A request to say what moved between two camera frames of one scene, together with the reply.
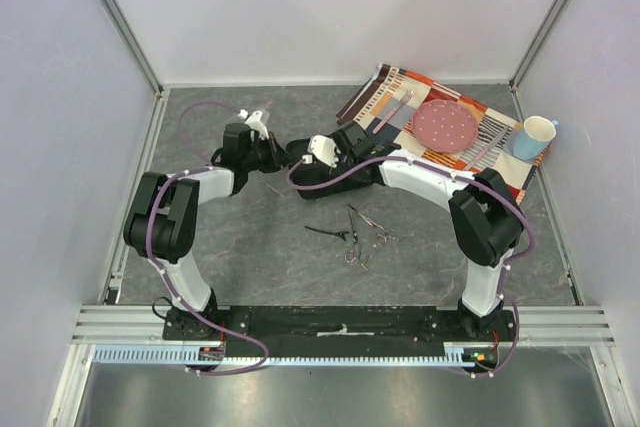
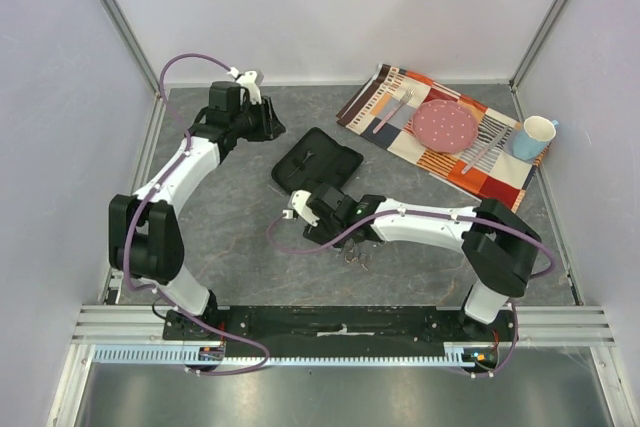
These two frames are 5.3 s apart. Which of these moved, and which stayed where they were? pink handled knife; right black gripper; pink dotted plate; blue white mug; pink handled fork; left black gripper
Moved: right black gripper; left black gripper
Stayed: pink handled fork; pink dotted plate; pink handled knife; blue white mug
